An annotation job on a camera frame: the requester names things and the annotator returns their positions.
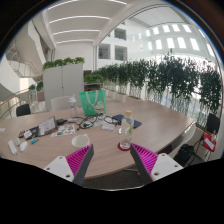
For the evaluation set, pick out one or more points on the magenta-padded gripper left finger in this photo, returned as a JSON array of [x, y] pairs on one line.
[[78, 160]]

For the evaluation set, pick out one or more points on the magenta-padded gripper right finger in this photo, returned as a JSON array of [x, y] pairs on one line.
[[150, 160]]

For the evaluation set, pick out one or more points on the clear bottle with yellow cap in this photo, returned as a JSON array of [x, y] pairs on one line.
[[126, 131]]

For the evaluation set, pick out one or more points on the white mug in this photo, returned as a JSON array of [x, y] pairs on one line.
[[80, 140]]

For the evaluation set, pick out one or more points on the colourful sticker sheet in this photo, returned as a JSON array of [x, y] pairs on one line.
[[63, 130]]

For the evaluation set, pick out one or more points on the black bag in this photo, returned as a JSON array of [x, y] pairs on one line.
[[184, 155]]

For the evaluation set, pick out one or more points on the black power adapter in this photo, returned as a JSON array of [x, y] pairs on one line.
[[60, 121]]

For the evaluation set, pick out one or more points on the white paper slip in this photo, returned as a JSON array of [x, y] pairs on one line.
[[108, 126]]

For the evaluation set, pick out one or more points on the brown covered book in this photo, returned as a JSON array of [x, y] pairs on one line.
[[46, 126]]

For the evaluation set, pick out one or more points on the small blue marker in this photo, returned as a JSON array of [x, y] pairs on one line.
[[35, 141]]

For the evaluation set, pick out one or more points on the clear bottle with white lid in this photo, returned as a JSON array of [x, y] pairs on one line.
[[72, 108]]

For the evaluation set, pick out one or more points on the navy blue pad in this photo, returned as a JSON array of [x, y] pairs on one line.
[[116, 117]]

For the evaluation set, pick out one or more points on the black notebook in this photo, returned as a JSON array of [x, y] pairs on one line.
[[28, 134]]

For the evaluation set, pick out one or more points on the white domed computer mouse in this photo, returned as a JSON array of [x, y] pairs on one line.
[[23, 146]]

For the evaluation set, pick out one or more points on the green tote bag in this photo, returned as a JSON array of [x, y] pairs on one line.
[[91, 101]]

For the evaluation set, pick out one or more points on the red bag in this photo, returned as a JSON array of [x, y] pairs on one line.
[[209, 142]]

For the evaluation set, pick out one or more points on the white power strip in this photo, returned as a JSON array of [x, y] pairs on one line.
[[12, 147]]

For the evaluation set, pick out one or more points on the black office chair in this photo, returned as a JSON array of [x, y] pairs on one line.
[[23, 110]]

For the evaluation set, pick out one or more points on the white cabinet topped with plants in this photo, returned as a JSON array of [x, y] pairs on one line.
[[63, 86]]

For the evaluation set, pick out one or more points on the brown planter with green plants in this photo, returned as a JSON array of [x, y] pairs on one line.
[[40, 95]]

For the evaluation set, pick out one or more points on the row of green shrubs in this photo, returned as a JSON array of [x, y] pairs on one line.
[[166, 81]]

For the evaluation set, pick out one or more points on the glass balustrade with wooden handrail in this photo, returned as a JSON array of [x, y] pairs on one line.
[[13, 103]]

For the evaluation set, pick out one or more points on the ceiling light strips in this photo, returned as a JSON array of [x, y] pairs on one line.
[[78, 18]]

